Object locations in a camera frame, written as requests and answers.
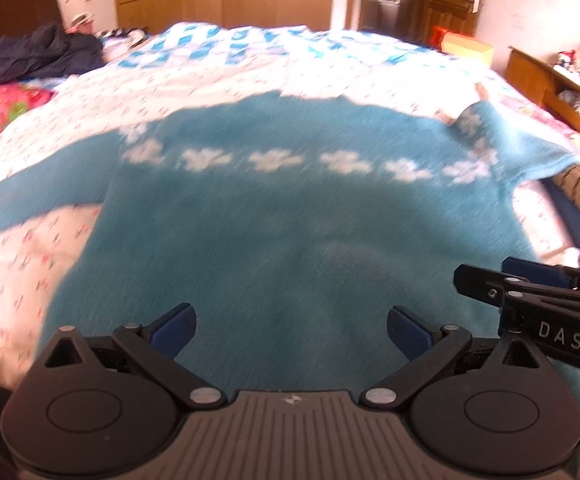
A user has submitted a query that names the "blue sweater with white flowers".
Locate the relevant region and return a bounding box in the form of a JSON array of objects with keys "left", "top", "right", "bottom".
[{"left": 0, "top": 92, "right": 574, "bottom": 391}]

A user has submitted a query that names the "dark navy clothes pile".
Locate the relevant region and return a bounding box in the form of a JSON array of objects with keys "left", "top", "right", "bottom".
[{"left": 0, "top": 24, "right": 104, "bottom": 84}]

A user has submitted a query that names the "white cherry print bedsheet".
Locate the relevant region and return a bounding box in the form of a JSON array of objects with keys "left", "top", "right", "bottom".
[{"left": 0, "top": 46, "right": 580, "bottom": 386}]

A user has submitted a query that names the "wooden side cabinet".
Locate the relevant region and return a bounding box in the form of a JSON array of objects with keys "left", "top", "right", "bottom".
[{"left": 505, "top": 47, "right": 580, "bottom": 133}]

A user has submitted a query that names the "orange box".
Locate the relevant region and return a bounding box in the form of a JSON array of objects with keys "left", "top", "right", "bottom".
[{"left": 429, "top": 26, "right": 494, "bottom": 67}]

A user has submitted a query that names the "blue white checkered quilt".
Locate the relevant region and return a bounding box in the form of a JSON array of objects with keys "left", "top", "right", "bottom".
[{"left": 101, "top": 20, "right": 446, "bottom": 68}]

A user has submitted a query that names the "pink cup on nightstand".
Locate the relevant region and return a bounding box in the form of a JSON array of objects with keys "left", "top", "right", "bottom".
[{"left": 66, "top": 13, "right": 94, "bottom": 35}]

